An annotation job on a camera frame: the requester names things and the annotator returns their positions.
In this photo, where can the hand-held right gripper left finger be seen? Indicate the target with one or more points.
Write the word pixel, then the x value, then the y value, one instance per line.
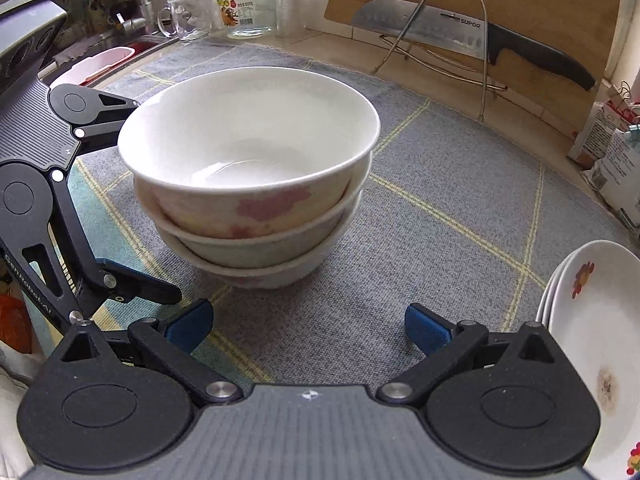
pixel 192 325

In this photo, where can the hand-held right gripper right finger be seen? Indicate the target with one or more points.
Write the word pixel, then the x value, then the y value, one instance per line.
pixel 427 327

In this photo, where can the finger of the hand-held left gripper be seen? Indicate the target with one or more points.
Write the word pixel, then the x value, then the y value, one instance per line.
pixel 125 271
pixel 102 139

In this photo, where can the white bowl pink flowers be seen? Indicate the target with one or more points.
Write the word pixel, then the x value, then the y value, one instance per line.
pixel 280 280
pixel 250 120
pixel 280 255

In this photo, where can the stained white plate fruit print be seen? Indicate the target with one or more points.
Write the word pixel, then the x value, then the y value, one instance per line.
pixel 600 335

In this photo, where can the white and red drain basket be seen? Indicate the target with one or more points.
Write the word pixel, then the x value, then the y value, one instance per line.
pixel 100 60

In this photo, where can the steel sink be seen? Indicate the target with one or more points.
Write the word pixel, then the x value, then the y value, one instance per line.
pixel 150 42

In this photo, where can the grey teal checked dish mat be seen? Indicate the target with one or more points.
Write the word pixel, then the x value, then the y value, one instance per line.
pixel 425 210

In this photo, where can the orange plastic bag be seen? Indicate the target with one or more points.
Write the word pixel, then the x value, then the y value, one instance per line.
pixel 12 325

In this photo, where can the clear glass mug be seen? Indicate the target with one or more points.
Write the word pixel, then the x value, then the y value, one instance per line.
pixel 190 20

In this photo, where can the glass jar with green lid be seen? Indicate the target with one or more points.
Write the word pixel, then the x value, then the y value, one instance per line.
pixel 247 10

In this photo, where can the white printed plastic bag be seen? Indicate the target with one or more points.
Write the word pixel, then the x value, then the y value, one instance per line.
pixel 620 175

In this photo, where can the white red food bag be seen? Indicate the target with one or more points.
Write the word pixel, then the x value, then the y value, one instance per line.
pixel 595 135

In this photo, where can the teal bag clip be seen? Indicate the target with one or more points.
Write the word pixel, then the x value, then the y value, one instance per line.
pixel 634 128

